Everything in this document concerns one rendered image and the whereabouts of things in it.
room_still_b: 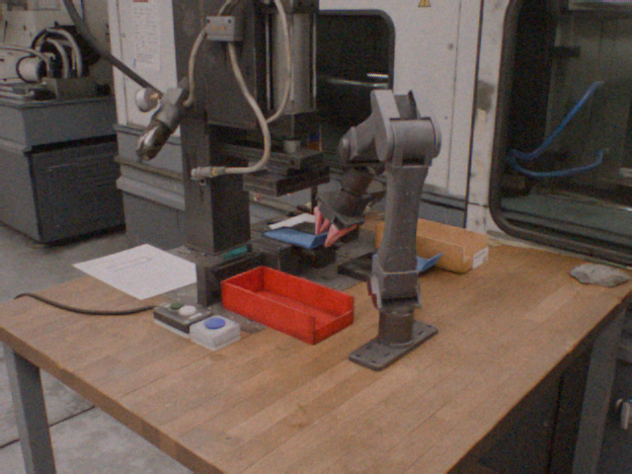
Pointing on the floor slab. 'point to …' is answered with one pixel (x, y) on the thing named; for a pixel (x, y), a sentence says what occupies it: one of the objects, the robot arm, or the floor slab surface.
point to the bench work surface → (327, 373)
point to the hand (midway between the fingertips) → (323, 238)
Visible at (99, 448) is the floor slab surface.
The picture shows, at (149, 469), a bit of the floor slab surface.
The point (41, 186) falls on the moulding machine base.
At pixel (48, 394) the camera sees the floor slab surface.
